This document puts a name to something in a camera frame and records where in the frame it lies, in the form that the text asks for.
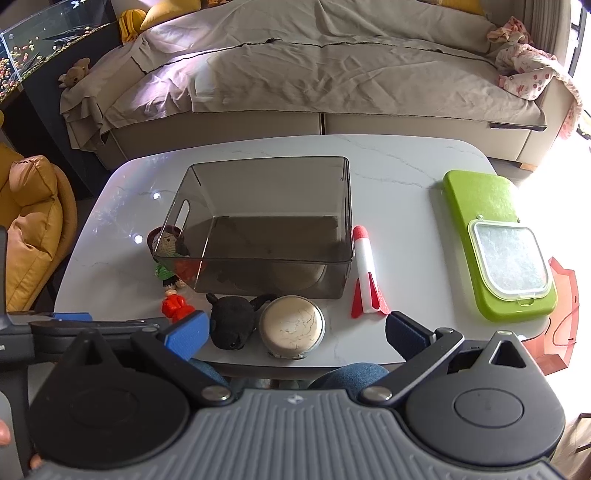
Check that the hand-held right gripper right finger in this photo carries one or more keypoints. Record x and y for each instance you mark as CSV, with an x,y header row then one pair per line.
x,y
406,338

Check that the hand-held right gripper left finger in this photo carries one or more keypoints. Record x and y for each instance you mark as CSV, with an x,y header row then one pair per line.
x,y
187,336

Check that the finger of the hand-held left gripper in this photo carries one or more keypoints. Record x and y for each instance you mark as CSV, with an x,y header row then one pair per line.
x,y
69,317
92,327

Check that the red figurine toy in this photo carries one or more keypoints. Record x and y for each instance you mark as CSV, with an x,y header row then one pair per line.
x,y
175,307

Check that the black plush toy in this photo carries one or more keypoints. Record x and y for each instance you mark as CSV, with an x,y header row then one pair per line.
x,y
231,321

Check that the red and white toy rocket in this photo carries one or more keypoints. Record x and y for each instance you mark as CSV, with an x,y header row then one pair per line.
x,y
364,263

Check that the crochet doll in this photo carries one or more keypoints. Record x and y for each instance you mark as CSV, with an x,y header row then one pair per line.
x,y
166,242

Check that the round cream box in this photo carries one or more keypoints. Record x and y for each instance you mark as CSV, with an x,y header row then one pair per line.
x,y
291,325

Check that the smoky transparent storage bin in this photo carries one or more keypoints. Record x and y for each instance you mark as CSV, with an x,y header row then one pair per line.
x,y
268,240

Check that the clear plastic container lid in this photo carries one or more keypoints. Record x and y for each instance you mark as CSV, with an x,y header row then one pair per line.
x,y
508,258

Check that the green plastic board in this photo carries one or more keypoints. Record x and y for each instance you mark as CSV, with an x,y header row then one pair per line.
x,y
475,198

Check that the person's left hand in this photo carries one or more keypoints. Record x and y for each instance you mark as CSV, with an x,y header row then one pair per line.
x,y
3,434

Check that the person's left leg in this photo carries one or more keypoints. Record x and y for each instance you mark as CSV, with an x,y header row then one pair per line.
x,y
207,371

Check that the person's leg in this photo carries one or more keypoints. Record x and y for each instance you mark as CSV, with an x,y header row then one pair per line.
x,y
207,371
341,376

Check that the person's right leg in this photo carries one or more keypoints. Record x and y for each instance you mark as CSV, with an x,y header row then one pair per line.
x,y
341,376

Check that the mustard leather armchair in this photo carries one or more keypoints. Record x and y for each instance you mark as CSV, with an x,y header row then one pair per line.
x,y
32,230

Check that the coral pink paper bag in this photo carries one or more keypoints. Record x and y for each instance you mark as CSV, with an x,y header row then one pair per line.
x,y
561,323

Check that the black cabinet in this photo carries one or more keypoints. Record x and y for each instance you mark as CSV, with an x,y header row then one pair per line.
x,y
41,120

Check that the beige sofa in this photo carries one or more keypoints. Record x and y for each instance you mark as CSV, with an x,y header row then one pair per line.
x,y
415,124

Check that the brown teddy bear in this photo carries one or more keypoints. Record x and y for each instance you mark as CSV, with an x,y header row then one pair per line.
x,y
76,71

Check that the glass fish tank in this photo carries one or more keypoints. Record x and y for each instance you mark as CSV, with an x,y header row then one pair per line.
x,y
46,32

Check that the pink dotted clothing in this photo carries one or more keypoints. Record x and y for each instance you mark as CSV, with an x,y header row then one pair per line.
x,y
526,69

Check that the yellow quilted plush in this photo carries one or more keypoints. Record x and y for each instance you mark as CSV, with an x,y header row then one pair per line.
x,y
131,25

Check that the yellow cushion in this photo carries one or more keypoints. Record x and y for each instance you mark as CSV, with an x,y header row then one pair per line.
x,y
171,14
461,5

